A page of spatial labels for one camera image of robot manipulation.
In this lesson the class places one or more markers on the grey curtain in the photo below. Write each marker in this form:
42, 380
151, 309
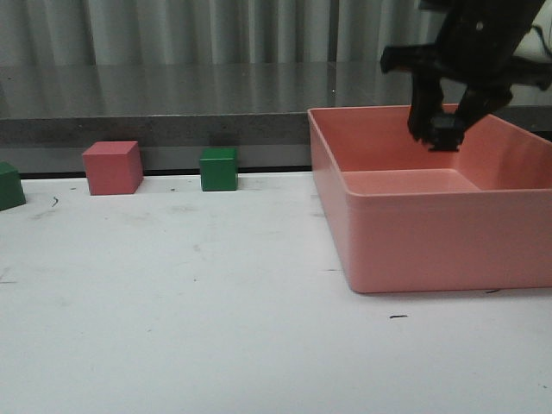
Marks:
69, 33

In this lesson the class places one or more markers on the dark grey counter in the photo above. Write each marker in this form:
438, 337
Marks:
51, 114

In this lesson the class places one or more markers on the yellow push button switch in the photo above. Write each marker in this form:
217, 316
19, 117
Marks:
446, 133

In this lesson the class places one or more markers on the pink plastic bin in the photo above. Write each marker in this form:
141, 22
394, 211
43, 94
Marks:
405, 219

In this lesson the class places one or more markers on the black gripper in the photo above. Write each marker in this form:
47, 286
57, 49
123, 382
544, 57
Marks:
475, 47

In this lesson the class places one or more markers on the green cube block centre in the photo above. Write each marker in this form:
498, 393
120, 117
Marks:
218, 169

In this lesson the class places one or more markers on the pink cube block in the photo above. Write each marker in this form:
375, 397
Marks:
113, 167

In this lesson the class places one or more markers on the green block at left edge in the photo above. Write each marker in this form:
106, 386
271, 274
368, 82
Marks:
11, 192

